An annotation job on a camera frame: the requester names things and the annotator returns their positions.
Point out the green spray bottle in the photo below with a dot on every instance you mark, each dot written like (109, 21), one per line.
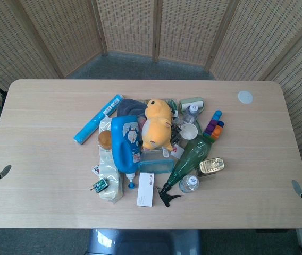
(191, 156)

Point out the clear water bottle white cap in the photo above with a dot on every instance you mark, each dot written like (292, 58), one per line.
(189, 183)
(192, 111)

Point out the white cardboard box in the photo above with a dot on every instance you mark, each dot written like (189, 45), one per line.
(146, 190)

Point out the blue detergent bottle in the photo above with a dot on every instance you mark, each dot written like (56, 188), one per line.
(124, 148)

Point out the yellow plush toy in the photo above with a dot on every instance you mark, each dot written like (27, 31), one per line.
(156, 127)

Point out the golden tin can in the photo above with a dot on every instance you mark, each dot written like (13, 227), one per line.
(211, 165)

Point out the colourful building block stack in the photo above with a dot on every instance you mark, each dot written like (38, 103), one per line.
(214, 127)

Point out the pale green lint roller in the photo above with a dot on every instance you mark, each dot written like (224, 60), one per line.
(191, 101)

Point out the white paper cup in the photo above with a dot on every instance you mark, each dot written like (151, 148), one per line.
(188, 131)

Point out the dark blue folded cloth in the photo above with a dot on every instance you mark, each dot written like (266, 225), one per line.
(129, 107)

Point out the green snack packet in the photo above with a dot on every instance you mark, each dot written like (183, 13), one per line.
(172, 103)

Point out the light blue tube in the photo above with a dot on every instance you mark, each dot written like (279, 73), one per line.
(97, 119)

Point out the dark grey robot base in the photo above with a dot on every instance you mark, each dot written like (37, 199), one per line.
(143, 243)

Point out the black binder clips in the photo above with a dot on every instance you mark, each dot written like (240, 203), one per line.
(176, 132)

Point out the playing card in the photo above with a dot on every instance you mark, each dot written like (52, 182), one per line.
(96, 170)

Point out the small green circuit board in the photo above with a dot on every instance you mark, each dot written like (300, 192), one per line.
(100, 185)

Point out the red and white packet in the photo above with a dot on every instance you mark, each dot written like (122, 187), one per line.
(177, 150)

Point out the clear container with blue lid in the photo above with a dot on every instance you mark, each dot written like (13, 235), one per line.
(156, 166)

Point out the woven bamboo folding screen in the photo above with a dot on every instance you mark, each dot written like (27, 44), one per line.
(127, 26)

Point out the bread in clear bag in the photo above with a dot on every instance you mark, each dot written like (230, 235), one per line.
(108, 164)

